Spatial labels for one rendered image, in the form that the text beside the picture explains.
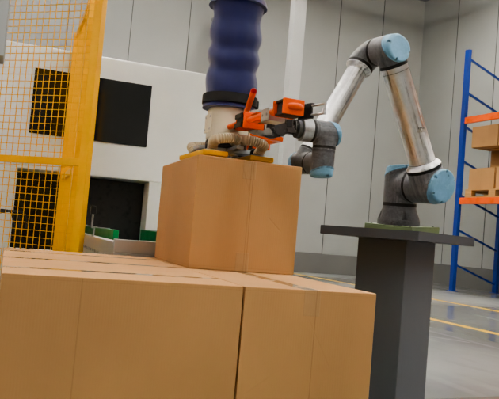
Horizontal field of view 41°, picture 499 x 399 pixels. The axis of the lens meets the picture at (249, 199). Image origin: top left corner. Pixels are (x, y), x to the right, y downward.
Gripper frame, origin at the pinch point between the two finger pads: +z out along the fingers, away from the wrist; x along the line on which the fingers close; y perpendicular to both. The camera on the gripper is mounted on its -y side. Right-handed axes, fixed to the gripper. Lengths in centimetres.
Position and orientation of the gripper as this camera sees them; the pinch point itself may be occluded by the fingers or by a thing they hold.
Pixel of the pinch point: (252, 121)
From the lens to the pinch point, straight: 244.7
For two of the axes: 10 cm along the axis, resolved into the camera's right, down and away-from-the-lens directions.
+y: -3.7, 0.1, 9.3
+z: -9.3, -0.9, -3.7
